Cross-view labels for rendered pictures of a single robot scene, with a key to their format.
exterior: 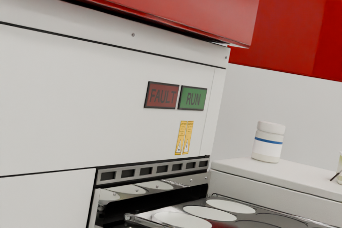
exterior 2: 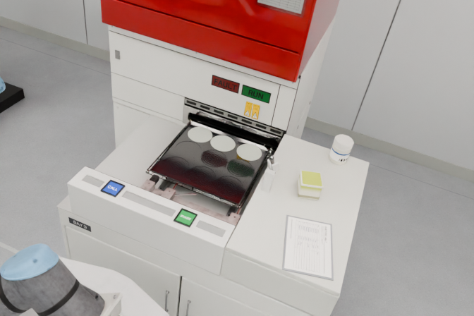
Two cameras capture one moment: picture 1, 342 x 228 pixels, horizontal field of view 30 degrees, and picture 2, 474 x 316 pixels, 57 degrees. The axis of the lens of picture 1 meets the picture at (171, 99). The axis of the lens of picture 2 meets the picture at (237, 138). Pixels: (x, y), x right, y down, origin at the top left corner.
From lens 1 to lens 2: 192 cm
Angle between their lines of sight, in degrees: 79
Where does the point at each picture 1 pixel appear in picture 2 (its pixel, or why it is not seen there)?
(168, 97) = (229, 86)
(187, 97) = (249, 92)
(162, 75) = (223, 75)
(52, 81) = (154, 59)
